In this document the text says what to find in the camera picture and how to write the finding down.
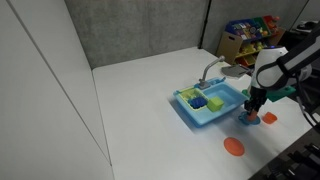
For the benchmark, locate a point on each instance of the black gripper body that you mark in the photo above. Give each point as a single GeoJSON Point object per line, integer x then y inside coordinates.
{"type": "Point", "coordinates": [257, 98]}

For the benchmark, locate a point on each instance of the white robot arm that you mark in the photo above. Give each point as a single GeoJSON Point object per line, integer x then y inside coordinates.
{"type": "Point", "coordinates": [275, 66]}

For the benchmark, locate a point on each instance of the blue saucer plate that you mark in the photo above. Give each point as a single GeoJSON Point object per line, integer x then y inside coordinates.
{"type": "Point", "coordinates": [243, 117]}

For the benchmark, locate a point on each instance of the grey metal mounting plate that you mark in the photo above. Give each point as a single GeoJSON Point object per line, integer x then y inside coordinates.
{"type": "Point", "coordinates": [234, 71]}

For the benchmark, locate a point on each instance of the blue toy sink basin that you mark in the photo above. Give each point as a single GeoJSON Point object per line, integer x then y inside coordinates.
{"type": "Point", "coordinates": [232, 98]}

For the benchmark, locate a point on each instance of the orange flat plate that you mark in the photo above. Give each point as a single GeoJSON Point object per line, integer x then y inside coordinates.
{"type": "Point", "coordinates": [234, 146]}

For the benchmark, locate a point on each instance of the green cube in rack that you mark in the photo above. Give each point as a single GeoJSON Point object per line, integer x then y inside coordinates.
{"type": "Point", "coordinates": [215, 104]}

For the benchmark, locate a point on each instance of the grey toy faucet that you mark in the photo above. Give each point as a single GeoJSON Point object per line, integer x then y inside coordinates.
{"type": "Point", "coordinates": [203, 81]}

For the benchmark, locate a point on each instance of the toy storage shelf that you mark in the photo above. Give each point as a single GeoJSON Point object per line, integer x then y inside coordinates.
{"type": "Point", "coordinates": [243, 39]}

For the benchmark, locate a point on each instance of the blue item in rack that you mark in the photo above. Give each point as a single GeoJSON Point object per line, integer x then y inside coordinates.
{"type": "Point", "coordinates": [197, 102]}

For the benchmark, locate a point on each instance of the yellow-green dish rack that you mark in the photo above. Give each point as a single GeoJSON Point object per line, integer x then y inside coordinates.
{"type": "Point", "coordinates": [191, 93]}

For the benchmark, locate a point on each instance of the black clamp equipment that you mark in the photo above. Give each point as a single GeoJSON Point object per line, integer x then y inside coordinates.
{"type": "Point", "coordinates": [300, 161]}

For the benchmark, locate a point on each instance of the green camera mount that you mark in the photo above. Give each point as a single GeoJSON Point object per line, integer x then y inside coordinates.
{"type": "Point", "coordinates": [273, 95]}

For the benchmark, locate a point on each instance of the orange cup with handle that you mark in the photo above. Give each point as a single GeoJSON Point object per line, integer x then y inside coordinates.
{"type": "Point", "coordinates": [269, 118]}

